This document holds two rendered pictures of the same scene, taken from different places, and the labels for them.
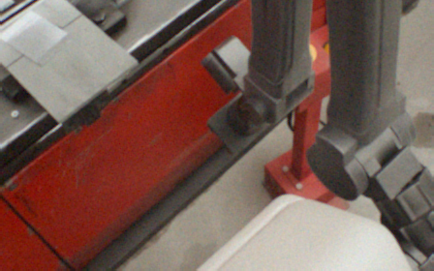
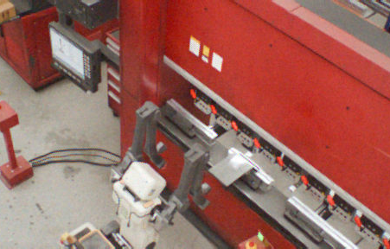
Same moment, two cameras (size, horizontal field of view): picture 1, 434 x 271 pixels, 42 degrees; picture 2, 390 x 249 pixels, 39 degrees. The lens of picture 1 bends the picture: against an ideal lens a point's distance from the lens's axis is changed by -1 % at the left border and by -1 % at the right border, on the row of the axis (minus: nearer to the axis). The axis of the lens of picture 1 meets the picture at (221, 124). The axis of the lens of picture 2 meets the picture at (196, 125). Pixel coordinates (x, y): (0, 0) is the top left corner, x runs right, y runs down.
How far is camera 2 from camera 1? 2.96 m
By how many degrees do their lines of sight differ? 47
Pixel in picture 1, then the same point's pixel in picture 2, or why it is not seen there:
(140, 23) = (254, 194)
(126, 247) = (210, 235)
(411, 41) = not seen: outside the picture
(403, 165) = (173, 204)
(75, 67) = (225, 172)
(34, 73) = (223, 163)
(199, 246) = not seen: outside the picture
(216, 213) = not seen: outside the picture
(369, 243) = (151, 179)
